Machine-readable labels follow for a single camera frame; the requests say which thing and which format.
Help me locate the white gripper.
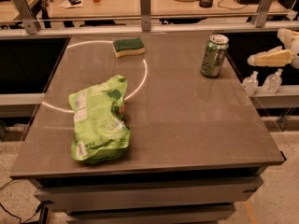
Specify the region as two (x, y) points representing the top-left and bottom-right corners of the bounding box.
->
(247, 28), (299, 69)

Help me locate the green soda can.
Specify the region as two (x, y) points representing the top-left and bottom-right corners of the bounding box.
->
(200, 34), (229, 77)

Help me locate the green rice chip bag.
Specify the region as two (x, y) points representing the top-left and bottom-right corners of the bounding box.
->
(68, 75), (131, 164)

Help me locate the clear sanitizer bottle right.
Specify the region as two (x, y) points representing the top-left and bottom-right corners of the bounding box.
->
(263, 68), (283, 93)

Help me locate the clear sanitizer bottle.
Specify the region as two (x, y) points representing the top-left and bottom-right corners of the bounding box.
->
(242, 71), (259, 96)
(263, 68), (283, 93)

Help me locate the clear sanitizer bottle left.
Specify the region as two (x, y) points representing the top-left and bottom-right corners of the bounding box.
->
(242, 71), (259, 96)

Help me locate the black mesh pen cup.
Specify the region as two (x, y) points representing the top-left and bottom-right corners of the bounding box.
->
(199, 0), (213, 8)

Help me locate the green yellow sponge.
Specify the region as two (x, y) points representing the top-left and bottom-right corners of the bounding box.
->
(113, 37), (145, 58)

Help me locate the grey metal bracket right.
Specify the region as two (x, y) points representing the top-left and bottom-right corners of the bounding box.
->
(252, 0), (274, 28)

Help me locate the grey metal bracket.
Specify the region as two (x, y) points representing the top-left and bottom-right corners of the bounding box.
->
(252, 0), (274, 28)
(140, 0), (151, 31)
(12, 0), (40, 35)

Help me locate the black cable on desk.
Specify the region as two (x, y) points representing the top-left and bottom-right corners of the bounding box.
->
(217, 0), (250, 11)

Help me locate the grey metal bracket middle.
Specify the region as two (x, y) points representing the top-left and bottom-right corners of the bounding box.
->
(140, 0), (151, 31)

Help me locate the grey metal bracket left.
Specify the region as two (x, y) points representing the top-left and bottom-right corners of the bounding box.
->
(12, 0), (40, 35)

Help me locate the black floor cable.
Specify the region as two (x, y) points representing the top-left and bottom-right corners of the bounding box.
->
(0, 179), (43, 224)

